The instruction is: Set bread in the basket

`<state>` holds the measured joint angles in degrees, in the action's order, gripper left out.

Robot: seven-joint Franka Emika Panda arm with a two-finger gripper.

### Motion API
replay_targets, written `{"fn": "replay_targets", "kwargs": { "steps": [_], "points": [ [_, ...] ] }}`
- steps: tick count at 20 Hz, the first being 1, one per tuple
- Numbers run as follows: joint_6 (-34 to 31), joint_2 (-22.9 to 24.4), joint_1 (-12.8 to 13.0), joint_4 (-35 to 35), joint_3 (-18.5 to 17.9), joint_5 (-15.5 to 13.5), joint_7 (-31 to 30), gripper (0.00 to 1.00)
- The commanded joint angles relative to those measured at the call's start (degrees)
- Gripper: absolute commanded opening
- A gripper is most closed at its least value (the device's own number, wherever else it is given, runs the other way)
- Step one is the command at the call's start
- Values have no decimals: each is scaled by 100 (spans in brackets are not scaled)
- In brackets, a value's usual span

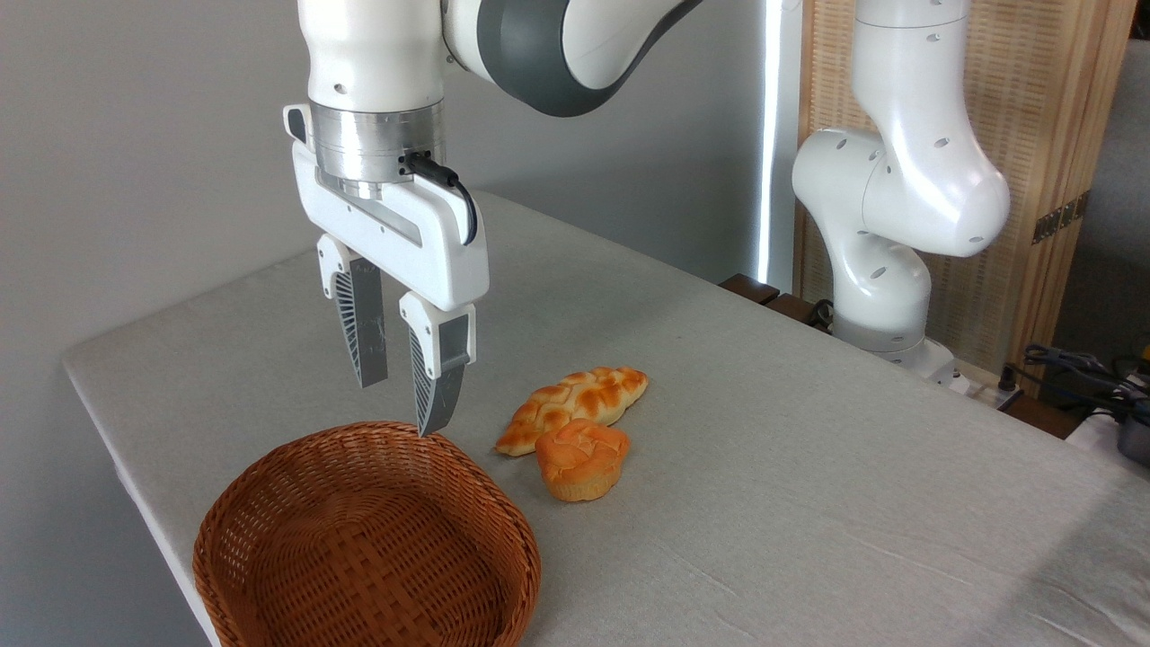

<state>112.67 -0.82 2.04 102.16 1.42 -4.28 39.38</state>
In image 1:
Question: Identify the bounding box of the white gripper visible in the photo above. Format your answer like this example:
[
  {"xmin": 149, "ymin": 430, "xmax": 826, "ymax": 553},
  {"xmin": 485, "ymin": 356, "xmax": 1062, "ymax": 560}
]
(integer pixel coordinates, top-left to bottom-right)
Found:
[{"xmin": 283, "ymin": 103, "xmax": 491, "ymax": 439}]

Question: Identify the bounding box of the round orange bread bun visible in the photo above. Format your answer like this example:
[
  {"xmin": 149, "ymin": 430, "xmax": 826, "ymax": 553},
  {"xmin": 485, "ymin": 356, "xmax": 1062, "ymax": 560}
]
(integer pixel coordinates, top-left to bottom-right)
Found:
[{"xmin": 535, "ymin": 420, "xmax": 632, "ymax": 503}]

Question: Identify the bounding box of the long braided bread loaf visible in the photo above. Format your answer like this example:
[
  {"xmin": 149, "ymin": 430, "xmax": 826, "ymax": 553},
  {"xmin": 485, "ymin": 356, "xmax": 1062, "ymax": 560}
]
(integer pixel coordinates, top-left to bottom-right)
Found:
[{"xmin": 494, "ymin": 366, "xmax": 650, "ymax": 457}]

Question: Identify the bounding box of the brown woven wicker basket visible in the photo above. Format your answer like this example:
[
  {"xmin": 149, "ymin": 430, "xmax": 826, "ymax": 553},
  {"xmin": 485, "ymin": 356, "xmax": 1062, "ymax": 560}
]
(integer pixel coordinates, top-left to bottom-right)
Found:
[{"xmin": 192, "ymin": 421, "xmax": 543, "ymax": 647}]

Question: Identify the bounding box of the dark brown wooden furniture edge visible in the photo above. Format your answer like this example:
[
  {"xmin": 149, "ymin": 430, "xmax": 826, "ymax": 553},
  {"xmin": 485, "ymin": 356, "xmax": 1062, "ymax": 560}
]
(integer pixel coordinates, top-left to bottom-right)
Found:
[{"xmin": 719, "ymin": 273, "xmax": 835, "ymax": 335}]

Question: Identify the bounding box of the grey tablecloth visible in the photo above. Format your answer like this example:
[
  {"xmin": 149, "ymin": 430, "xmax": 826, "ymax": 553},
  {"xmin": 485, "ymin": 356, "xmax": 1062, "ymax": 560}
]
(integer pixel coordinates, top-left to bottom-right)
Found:
[{"xmin": 61, "ymin": 189, "xmax": 1150, "ymax": 647}]

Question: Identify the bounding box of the white vertical light strip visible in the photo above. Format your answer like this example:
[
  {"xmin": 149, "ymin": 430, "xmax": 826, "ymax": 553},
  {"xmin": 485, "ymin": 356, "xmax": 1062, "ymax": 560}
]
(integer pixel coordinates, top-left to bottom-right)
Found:
[{"xmin": 755, "ymin": 0, "xmax": 803, "ymax": 290}]

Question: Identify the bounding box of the black metal screen hinge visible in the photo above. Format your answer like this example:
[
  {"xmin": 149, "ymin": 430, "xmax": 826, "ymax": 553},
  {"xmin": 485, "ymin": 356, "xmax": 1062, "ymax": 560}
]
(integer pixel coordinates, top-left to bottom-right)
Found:
[{"xmin": 1031, "ymin": 191, "xmax": 1091, "ymax": 246}]

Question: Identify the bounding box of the bamboo and wood folding screen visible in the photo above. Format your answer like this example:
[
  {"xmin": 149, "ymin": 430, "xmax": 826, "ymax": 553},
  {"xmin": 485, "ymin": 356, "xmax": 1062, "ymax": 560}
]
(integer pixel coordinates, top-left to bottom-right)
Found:
[{"xmin": 794, "ymin": 0, "xmax": 1138, "ymax": 383}]

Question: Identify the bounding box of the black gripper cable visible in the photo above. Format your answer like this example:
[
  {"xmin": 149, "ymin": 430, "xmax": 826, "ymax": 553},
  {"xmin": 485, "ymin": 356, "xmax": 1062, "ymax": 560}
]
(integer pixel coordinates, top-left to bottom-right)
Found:
[{"xmin": 403, "ymin": 151, "xmax": 480, "ymax": 247}]

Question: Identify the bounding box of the black cable bundle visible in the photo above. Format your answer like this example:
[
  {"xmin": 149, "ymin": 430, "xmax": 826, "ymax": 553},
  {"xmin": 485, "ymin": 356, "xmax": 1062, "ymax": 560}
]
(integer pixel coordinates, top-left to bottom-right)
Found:
[{"xmin": 997, "ymin": 343, "xmax": 1150, "ymax": 425}]

